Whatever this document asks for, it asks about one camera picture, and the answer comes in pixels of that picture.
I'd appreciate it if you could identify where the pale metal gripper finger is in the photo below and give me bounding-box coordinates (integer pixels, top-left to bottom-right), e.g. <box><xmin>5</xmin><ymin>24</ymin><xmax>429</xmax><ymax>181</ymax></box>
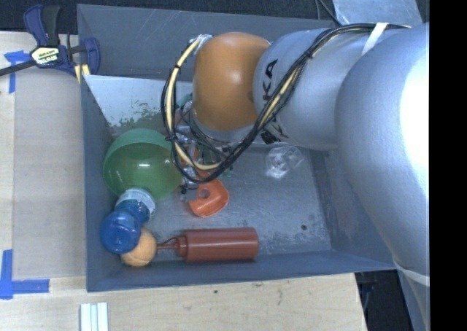
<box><xmin>180</xmin><ymin>183</ymin><xmax>200</xmax><ymax>203</ymax></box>

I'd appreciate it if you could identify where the orange plastic piece with hole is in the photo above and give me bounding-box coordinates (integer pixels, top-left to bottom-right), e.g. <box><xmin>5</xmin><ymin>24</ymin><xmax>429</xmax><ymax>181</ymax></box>
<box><xmin>187</xmin><ymin>177</ymin><xmax>231</xmax><ymax>219</ymax></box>

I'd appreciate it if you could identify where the green plastic bowl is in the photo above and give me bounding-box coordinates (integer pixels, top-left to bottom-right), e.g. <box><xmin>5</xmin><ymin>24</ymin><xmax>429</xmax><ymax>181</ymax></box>
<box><xmin>102</xmin><ymin>128</ymin><xmax>184</xmax><ymax>200</ymax></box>

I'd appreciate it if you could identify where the red-brown squeeze bottle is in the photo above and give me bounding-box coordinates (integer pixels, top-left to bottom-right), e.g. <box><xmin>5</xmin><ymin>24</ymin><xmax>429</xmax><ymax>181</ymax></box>
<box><xmin>156</xmin><ymin>227</ymin><xmax>260</xmax><ymax>263</ymax></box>

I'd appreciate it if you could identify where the clear bottle with blue cap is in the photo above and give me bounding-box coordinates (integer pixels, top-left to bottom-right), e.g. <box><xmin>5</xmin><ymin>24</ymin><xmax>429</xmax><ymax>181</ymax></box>
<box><xmin>99</xmin><ymin>187</ymin><xmax>158</xmax><ymax>255</ymax></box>

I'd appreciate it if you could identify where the orange ball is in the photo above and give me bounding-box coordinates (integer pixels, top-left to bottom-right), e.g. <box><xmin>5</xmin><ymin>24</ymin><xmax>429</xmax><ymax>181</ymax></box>
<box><xmin>120</xmin><ymin>228</ymin><xmax>158</xmax><ymax>268</ymax></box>

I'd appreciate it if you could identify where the clear glass thing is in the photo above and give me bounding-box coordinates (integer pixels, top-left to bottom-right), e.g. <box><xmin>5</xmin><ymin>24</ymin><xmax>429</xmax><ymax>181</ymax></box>
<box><xmin>265</xmin><ymin>143</ymin><xmax>305</xmax><ymax>180</ymax></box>

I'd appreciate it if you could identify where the grey metal bin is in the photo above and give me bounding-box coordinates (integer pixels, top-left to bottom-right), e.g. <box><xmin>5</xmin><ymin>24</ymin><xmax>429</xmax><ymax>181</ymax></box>
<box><xmin>76</xmin><ymin>4</ymin><xmax>398</xmax><ymax>293</ymax></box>

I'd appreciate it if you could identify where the pale wood flat board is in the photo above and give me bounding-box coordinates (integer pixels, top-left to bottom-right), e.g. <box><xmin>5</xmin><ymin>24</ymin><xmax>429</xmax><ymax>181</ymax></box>
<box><xmin>12</xmin><ymin>66</ymin><xmax>88</xmax><ymax>281</ymax></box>

